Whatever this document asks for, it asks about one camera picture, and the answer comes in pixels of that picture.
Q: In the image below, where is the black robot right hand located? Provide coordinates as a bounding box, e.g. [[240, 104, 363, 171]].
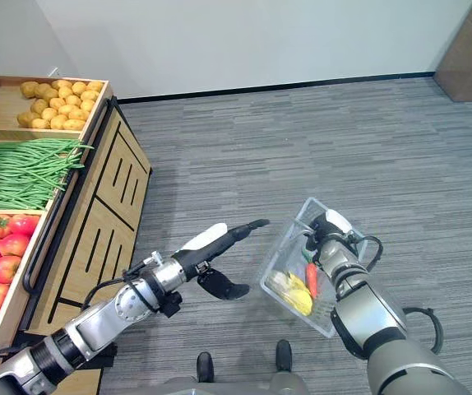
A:
[[304, 208, 354, 253]]

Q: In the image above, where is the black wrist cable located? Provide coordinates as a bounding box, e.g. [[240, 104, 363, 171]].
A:
[[345, 234, 385, 272]]

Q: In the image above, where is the black metal stand rail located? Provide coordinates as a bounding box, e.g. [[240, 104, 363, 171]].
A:
[[22, 95, 120, 295]]

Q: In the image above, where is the clear plastic basket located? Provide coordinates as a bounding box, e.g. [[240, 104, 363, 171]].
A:
[[259, 197, 369, 340]]

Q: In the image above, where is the dark robot right foot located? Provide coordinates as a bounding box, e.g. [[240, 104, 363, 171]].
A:
[[275, 339, 294, 376]]

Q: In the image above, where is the black elbow cable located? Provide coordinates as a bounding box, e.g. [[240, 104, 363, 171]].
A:
[[402, 306, 444, 356]]

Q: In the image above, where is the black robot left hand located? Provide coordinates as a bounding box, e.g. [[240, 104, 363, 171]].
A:
[[172, 219, 271, 300]]

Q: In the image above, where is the pale garlic bulb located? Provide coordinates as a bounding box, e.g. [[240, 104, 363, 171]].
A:
[[268, 270, 289, 294]]

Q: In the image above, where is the green long beans bundle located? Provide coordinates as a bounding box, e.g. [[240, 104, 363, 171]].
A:
[[0, 138, 95, 211]]

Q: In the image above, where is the orange carrot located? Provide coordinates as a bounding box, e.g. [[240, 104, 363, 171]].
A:
[[304, 263, 320, 299]]

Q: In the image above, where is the wooden produce stand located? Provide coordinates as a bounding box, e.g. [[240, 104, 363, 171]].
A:
[[0, 74, 154, 395]]

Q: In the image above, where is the dark robot foot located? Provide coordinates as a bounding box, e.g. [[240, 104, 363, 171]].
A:
[[196, 351, 215, 384], [275, 339, 294, 376]]

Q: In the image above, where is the black baseboard strip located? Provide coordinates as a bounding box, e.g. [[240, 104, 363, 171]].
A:
[[117, 72, 437, 105]]

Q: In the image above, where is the grey robot body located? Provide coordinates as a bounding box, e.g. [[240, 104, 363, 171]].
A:
[[160, 371, 312, 395]]

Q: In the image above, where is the dark robot left foot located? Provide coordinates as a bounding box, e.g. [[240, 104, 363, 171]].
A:
[[196, 351, 215, 384]]

